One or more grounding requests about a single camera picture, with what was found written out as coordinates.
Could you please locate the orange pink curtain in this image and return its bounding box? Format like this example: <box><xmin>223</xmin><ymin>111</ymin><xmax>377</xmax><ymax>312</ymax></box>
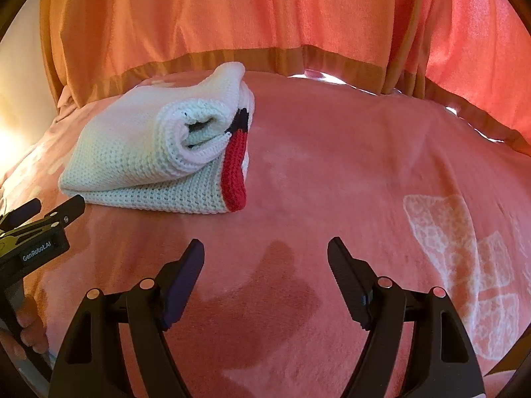
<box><xmin>39</xmin><ymin>0</ymin><xmax>531</xmax><ymax>155</ymax></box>

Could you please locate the white knitted sweater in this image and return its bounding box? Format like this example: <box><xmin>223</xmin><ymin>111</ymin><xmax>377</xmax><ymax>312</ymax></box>
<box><xmin>58</xmin><ymin>61</ymin><xmax>256</xmax><ymax>215</ymax></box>

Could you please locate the person's left hand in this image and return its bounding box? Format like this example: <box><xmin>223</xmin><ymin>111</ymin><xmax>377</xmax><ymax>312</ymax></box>
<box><xmin>0</xmin><ymin>296</ymin><xmax>51</xmax><ymax>360</ymax></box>

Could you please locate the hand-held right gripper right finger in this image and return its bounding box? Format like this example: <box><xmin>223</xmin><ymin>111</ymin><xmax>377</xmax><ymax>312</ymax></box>
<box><xmin>327</xmin><ymin>236</ymin><xmax>486</xmax><ymax>398</ymax></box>

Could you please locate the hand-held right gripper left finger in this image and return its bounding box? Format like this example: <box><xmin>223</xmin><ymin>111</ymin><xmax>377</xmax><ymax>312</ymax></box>
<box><xmin>49</xmin><ymin>238</ymin><xmax>206</xmax><ymax>398</ymax></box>

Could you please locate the pink patterned blanket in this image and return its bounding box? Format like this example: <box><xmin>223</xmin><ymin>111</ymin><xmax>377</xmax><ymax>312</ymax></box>
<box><xmin>0</xmin><ymin>68</ymin><xmax>531</xmax><ymax>398</ymax></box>

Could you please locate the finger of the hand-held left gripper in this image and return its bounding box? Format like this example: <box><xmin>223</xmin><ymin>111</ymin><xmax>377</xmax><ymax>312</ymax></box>
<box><xmin>17</xmin><ymin>193</ymin><xmax>87</xmax><ymax>242</ymax></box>
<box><xmin>0</xmin><ymin>198</ymin><xmax>42</xmax><ymax>230</ymax></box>

